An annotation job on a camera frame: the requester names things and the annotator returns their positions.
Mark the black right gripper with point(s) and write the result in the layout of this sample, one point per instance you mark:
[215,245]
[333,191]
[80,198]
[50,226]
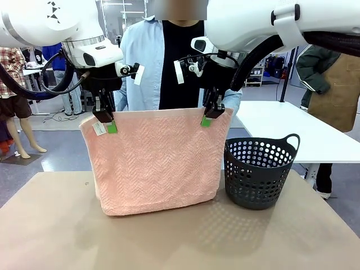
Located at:
[216,77]

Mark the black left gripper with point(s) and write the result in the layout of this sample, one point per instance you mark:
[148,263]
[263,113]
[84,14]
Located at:
[101,78]

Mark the pink towel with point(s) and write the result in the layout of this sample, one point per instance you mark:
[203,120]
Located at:
[157,160]

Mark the dark perforated laundry basket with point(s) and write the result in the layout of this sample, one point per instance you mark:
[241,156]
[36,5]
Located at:
[253,182]

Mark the blue-shirt person's left forearm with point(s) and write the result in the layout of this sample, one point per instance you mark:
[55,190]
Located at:
[233,99]

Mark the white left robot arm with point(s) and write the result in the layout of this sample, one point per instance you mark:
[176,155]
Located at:
[28,22]

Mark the blue-shirt person's right forearm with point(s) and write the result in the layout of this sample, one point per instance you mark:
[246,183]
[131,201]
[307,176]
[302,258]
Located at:
[121,98]

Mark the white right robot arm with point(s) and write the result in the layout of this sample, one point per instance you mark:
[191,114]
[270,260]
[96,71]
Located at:
[239,17]

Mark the person in blue hoodie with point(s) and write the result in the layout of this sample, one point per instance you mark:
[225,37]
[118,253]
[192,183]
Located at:
[72,104]

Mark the wooden shoe rack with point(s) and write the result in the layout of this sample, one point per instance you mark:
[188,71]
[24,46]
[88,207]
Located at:
[254,76]

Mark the person in light blue shirt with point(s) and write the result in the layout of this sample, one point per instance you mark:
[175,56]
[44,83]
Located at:
[146,56]

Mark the large white table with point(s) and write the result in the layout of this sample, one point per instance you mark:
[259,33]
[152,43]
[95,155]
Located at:
[281,123]

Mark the black equipment cases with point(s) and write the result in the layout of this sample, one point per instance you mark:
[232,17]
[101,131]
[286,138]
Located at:
[274,66]

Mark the person in varsity jacket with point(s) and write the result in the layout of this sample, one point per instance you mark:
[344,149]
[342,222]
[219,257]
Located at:
[36,57]

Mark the dark mannequin base mat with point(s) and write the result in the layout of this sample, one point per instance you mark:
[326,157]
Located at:
[19,159]

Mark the mannequin in plaid shirt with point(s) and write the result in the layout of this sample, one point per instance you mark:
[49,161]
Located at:
[11,70]

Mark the person in brown apron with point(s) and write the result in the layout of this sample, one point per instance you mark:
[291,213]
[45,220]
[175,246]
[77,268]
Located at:
[337,84]

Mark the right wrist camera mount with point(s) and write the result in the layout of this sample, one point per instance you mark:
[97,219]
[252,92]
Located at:
[178,71]

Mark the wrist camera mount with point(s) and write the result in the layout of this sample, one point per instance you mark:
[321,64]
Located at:
[138,74]
[178,71]

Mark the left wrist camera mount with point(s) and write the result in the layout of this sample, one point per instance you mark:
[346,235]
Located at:
[138,74]

